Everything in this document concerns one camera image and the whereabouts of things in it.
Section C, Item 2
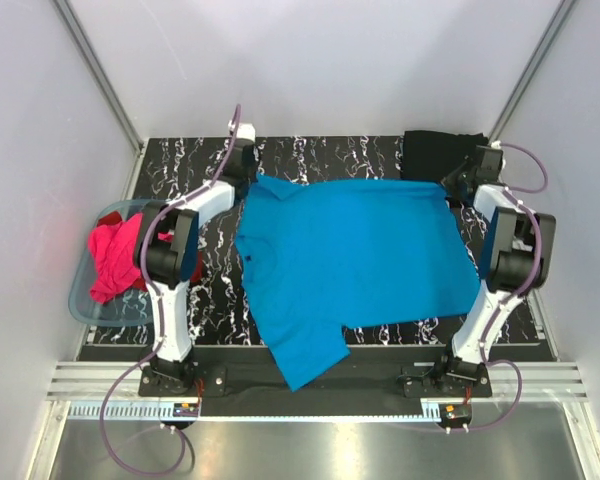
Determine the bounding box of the blue t shirt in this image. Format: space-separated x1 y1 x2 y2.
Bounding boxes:
235 176 479 391

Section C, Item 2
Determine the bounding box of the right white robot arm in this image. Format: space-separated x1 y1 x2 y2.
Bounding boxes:
432 141 556 396

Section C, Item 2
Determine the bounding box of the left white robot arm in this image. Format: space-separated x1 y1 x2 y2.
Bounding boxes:
133 139 257 396

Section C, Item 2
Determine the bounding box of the folded black t shirt stack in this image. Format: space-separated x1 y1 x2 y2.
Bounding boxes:
400 130 488 183

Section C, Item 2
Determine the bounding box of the pink t shirt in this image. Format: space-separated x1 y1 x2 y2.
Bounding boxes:
87 211 146 304

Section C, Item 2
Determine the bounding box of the dark red t shirt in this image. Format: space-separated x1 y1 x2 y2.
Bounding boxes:
97 210 204 291

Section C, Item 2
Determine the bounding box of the clear blue plastic basket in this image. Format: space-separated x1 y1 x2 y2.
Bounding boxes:
67 198 186 328

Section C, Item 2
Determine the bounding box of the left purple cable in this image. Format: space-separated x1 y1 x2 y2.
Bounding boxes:
98 103 243 476

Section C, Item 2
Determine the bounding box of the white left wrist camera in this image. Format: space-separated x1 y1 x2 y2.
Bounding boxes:
228 120 256 143

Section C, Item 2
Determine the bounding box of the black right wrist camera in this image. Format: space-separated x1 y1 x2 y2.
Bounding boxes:
475 146 505 182

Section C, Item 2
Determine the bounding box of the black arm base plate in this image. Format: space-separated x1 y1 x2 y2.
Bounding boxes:
139 346 492 399

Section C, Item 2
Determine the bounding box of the aluminium rail frame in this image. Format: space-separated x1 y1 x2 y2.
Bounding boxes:
46 362 587 422

